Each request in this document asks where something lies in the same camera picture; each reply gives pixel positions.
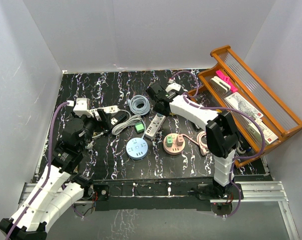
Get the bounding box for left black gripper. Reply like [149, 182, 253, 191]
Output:
[73, 108, 111, 152]

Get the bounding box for green cube adapter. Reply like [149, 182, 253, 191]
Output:
[134, 122, 145, 133]
[166, 135, 173, 148]

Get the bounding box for pink small adapter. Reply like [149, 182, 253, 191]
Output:
[176, 134, 185, 146]

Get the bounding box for pink round power strip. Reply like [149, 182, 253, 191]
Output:
[163, 133, 185, 156]

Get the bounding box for blue round power strip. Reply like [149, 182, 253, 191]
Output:
[126, 137, 148, 160]

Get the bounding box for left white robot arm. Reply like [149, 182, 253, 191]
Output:
[0, 108, 112, 240]

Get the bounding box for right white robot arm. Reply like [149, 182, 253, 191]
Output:
[146, 83, 241, 199]

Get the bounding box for white long power strip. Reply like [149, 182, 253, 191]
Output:
[89, 105, 119, 120]

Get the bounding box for black power strip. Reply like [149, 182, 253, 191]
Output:
[110, 111, 129, 130]

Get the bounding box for white slanted power strip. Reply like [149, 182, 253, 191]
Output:
[145, 113, 166, 140]

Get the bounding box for wooden shelf rack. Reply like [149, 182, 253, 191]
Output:
[195, 45, 302, 155]

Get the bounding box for pink box on shelf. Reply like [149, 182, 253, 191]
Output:
[215, 70, 238, 93]

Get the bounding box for printed package on shelf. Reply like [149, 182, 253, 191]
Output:
[224, 92, 263, 120]

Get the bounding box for green white box on shelf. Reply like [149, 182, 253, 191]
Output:
[247, 119, 278, 146]

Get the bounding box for grey white cable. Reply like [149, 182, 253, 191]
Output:
[111, 113, 141, 136]

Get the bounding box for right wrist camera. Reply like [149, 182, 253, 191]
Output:
[165, 78, 182, 93]

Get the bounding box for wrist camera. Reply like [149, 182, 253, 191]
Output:
[165, 78, 182, 93]
[66, 97, 94, 118]

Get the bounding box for blue coiled cable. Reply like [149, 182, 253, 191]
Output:
[127, 94, 151, 117]

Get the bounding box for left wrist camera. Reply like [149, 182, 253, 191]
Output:
[66, 97, 94, 118]

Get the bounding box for pink coiled cable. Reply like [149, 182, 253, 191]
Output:
[182, 131, 211, 157]

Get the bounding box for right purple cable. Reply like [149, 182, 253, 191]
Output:
[168, 71, 266, 218]

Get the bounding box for purple cable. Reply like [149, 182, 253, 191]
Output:
[168, 71, 266, 218]
[5, 101, 75, 240]

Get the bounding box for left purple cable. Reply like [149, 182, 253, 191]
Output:
[5, 101, 75, 240]

